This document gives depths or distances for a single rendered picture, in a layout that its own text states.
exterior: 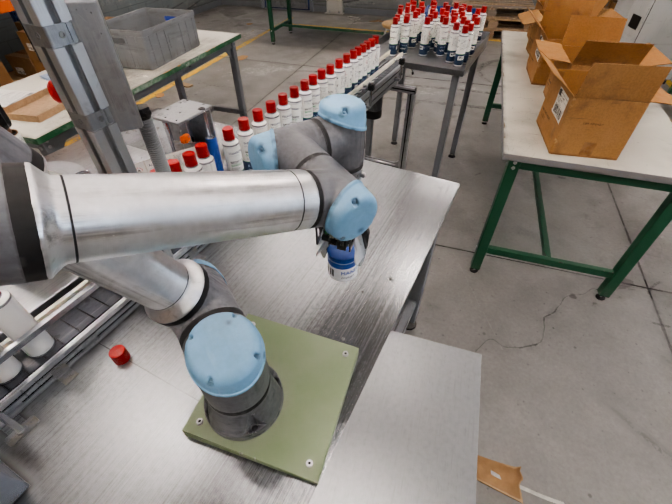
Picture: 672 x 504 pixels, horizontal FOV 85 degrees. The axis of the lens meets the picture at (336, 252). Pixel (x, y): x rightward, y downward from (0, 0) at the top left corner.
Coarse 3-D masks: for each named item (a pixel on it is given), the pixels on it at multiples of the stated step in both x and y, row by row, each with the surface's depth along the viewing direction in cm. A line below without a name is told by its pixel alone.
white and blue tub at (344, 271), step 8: (328, 248) 81; (336, 248) 81; (352, 248) 81; (328, 256) 81; (336, 256) 79; (344, 256) 79; (352, 256) 79; (328, 264) 82; (336, 264) 80; (344, 264) 79; (352, 264) 80; (328, 272) 84; (336, 272) 81; (344, 272) 81; (352, 272) 82; (336, 280) 83; (344, 280) 83
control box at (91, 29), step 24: (72, 0) 51; (96, 0) 53; (72, 24) 52; (96, 24) 53; (96, 48) 55; (96, 72) 57; (120, 72) 58; (120, 96) 60; (72, 120) 59; (120, 120) 62
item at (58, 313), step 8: (88, 288) 80; (96, 288) 82; (80, 296) 79; (64, 304) 77; (72, 304) 78; (56, 312) 76; (64, 312) 77; (48, 320) 74; (56, 320) 76; (32, 328) 73; (40, 328) 73; (24, 336) 71; (32, 336) 72; (16, 344) 70; (24, 344) 71; (0, 352) 69; (8, 352) 69; (0, 360) 68
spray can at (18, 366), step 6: (0, 348) 70; (6, 360) 71; (12, 360) 73; (0, 366) 71; (6, 366) 72; (12, 366) 73; (18, 366) 74; (0, 372) 71; (6, 372) 72; (12, 372) 73; (18, 372) 74; (0, 378) 72; (6, 378) 72; (12, 378) 73; (0, 384) 73
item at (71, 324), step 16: (80, 304) 87; (96, 304) 87; (112, 304) 87; (64, 320) 84; (80, 320) 84; (64, 336) 81; (16, 352) 78; (32, 368) 76; (16, 384) 73; (0, 400) 71
